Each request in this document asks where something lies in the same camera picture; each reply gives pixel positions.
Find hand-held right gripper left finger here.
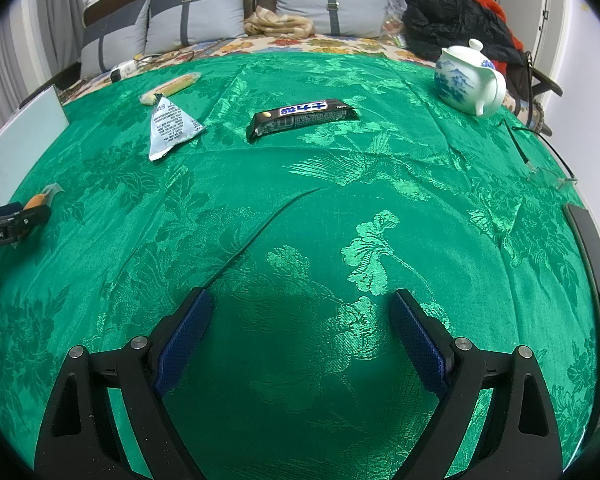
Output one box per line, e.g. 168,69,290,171
34,287,216,480

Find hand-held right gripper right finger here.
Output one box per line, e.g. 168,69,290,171
389,288,566,480

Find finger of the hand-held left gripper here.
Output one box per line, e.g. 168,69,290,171
0,202,52,241

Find bread bun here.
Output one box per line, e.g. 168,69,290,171
24,182,65,211

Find white board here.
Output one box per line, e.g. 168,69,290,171
0,85,71,161

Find green floral tablecloth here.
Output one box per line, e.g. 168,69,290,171
0,52,600,480

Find silver triangular snack packet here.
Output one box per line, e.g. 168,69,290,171
148,94,207,162

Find small yellow cake packet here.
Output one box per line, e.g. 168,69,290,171
139,72,202,106

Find grey curtain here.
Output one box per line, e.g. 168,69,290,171
0,0,88,106

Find eyeglasses with black arms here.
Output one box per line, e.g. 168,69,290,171
502,120,578,190

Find black chocolate bar packet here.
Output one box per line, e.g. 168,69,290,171
246,98,360,143

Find white and blue teapot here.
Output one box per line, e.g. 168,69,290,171
434,38,507,119

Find black chair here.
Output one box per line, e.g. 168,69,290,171
505,50,563,133

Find floral bedsheet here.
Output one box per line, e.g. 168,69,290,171
60,32,441,106

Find clear plastic bag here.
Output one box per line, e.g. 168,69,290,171
380,0,412,49

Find black jacket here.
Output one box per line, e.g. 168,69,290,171
401,0,523,63

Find beige patterned folded cloth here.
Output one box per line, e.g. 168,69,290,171
243,6,315,38

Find red garment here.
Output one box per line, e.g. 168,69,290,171
467,0,525,68

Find white door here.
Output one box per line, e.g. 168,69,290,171
495,0,566,56

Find grey pillow with strap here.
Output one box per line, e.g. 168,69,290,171
80,0,153,76
267,0,391,38
145,0,251,56

